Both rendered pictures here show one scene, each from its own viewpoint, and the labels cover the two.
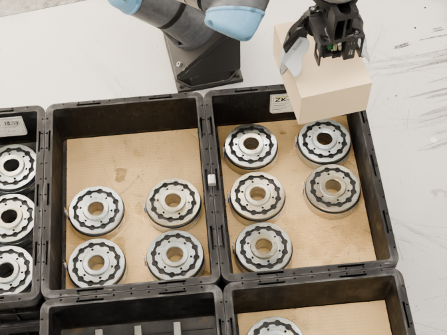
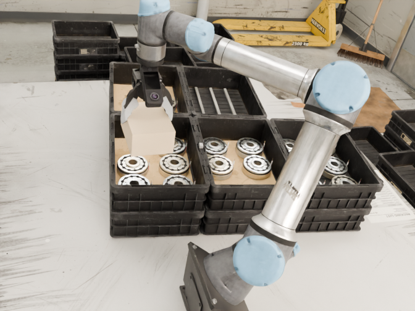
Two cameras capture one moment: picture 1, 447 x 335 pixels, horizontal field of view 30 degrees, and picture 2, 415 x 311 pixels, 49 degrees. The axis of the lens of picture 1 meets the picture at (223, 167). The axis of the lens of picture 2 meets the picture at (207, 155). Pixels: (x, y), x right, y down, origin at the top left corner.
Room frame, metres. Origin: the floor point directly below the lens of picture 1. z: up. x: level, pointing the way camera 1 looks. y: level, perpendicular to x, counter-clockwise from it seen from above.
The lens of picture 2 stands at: (1.98, -0.23, 1.83)
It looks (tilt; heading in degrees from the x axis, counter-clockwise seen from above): 37 degrees down; 167
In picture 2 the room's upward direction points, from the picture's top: 11 degrees clockwise
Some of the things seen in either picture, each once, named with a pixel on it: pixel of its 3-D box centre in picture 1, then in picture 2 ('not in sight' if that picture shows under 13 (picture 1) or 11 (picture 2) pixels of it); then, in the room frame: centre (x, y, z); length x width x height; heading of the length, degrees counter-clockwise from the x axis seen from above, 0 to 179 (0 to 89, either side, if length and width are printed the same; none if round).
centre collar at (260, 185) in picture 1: (257, 194); (174, 162); (0.77, -0.06, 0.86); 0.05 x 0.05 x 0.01
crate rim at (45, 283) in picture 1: (128, 190); (243, 151); (0.76, 0.17, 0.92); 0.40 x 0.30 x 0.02; 3
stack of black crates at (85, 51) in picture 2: not in sight; (85, 61); (-0.90, -0.51, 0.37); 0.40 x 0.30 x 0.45; 102
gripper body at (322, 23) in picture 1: (334, 18); (148, 75); (0.86, -0.18, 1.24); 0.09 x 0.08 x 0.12; 12
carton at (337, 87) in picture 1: (320, 67); (146, 128); (0.89, -0.17, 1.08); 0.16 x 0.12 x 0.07; 12
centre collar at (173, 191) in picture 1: (173, 201); (218, 163); (0.76, 0.10, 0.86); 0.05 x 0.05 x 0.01
